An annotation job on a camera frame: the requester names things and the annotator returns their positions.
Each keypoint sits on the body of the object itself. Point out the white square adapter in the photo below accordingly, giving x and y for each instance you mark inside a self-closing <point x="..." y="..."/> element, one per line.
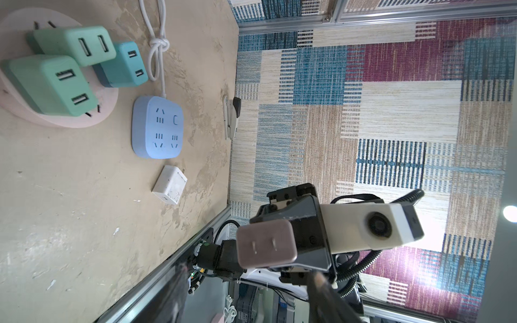
<point x="170" y="185"/>

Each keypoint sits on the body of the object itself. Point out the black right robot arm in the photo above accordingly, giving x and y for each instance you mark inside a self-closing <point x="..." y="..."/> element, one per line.
<point x="219" y="258"/>

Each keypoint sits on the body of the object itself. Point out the black and grey stapler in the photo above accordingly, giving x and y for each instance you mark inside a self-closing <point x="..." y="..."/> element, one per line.
<point x="231" y="113"/>

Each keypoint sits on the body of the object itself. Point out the pink plug adapter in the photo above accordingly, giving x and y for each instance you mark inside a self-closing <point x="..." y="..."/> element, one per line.
<point x="266" y="244"/>

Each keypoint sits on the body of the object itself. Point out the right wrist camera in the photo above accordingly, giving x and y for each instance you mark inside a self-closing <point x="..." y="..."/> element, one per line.
<point x="358" y="227"/>

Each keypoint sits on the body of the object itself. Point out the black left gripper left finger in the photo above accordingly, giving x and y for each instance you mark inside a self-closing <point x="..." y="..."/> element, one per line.
<point x="168" y="305"/>

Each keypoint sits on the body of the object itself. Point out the mint green plug adapter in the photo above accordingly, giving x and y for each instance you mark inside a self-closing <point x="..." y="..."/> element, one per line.
<point x="87" y="45"/>

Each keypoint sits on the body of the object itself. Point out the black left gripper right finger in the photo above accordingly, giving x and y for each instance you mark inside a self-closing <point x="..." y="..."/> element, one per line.
<point x="325" y="304"/>

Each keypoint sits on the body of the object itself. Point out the teal plug adapter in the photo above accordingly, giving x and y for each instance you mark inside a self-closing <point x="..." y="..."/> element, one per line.
<point x="127" y="69"/>

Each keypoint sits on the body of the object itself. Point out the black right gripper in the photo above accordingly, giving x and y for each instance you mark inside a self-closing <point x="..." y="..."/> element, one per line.
<point x="300" y="206"/>

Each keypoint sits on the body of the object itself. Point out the blue square power strip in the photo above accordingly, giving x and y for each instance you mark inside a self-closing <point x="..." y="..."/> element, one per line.
<point x="157" y="128"/>

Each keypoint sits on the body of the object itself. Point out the pink round power strip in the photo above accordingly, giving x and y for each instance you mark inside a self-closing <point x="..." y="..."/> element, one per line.
<point x="14" y="26"/>

